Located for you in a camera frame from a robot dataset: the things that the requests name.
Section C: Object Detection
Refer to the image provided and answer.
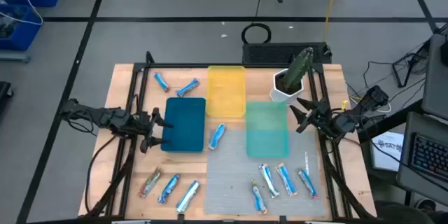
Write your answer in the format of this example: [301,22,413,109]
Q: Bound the backlit keyboard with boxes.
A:
[411,132,448,183]

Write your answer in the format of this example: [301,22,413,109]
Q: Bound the yellow cable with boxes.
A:
[322,0,346,43]

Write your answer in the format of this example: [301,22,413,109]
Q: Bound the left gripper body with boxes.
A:
[120,109,157,148]

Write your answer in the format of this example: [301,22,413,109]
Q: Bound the coiled black cable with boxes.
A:
[241,22,272,45]

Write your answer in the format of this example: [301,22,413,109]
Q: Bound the black perforated computer case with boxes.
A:
[241,41,333,65]

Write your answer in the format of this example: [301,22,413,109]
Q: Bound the white printed paper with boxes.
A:
[370,131,405,172]

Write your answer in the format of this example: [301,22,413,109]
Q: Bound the green cactus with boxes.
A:
[281,46,315,94]

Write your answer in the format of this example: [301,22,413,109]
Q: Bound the grey desk top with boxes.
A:
[421,33,448,122]
[396,111,448,206]

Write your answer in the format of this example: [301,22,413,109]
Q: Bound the grey woven mat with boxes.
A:
[203,128,326,217]

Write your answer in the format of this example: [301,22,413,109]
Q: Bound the yellow plastic tray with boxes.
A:
[205,64,247,119]

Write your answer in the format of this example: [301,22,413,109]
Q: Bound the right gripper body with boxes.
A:
[307,101,339,137]

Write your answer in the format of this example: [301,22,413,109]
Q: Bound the blue plastic tray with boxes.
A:
[160,97,207,153]

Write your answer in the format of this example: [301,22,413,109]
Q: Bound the person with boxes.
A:
[373,201,437,224]

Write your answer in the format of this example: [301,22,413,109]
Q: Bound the white hexagonal pot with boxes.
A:
[269,68,305,106]

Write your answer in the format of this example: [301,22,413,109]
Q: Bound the red silver candy bar wrapper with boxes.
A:
[136,167,162,199]

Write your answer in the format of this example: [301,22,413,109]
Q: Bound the silver blue granola bar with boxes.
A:
[175,180,201,214]

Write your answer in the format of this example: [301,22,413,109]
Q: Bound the black wire stand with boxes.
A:
[391,40,430,88]

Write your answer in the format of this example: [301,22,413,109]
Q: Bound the green plastic tray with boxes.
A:
[245,100,291,159]

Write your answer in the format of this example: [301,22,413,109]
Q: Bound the blue orange granola bar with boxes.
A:
[274,162,299,197]

